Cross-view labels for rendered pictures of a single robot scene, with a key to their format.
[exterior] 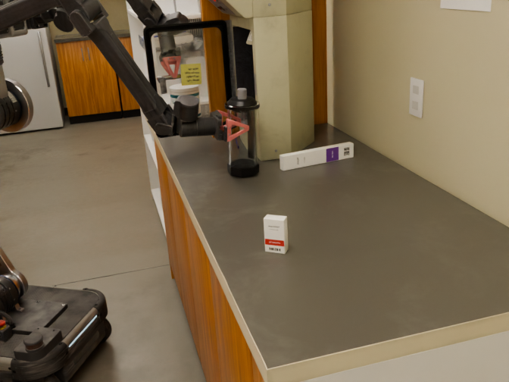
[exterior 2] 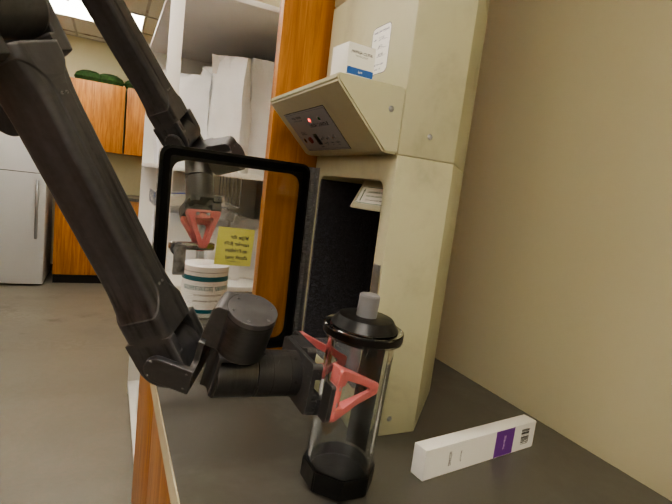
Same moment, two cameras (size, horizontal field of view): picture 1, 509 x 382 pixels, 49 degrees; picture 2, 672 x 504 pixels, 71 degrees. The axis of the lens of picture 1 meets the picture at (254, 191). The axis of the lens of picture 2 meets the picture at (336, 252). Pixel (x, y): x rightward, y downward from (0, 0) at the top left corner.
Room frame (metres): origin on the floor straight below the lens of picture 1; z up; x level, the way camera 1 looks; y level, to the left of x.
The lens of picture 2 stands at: (1.12, 0.19, 1.35)
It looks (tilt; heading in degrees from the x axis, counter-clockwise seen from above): 8 degrees down; 348
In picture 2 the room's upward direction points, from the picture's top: 7 degrees clockwise
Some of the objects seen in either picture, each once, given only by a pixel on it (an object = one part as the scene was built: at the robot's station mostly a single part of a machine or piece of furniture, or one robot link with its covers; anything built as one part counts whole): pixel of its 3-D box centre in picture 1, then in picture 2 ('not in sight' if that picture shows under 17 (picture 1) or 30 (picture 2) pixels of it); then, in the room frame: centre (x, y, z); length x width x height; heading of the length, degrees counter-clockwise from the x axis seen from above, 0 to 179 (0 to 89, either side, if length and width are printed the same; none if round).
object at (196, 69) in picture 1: (190, 79); (232, 255); (2.07, 0.21, 1.19); 0.30 x 0.01 x 0.40; 110
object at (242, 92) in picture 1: (242, 99); (365, 317); (1.71, 0.02, 1.18); 0.09 x 0.09 x 0.07
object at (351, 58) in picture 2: not in sight; (352, 67); (1.89, 0.05, 1.54); 0.05 x 0.05 x 0.06; 20
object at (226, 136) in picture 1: (232, 127); (341, 383); (1.67, 0.05, 1.10); 0.09 x 0.07 x 0.07; 105
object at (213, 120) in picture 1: (207, 126); (279, 372); (1.69, 0.13, 1.11); 0.10 x 0.07 x 0.07; 15
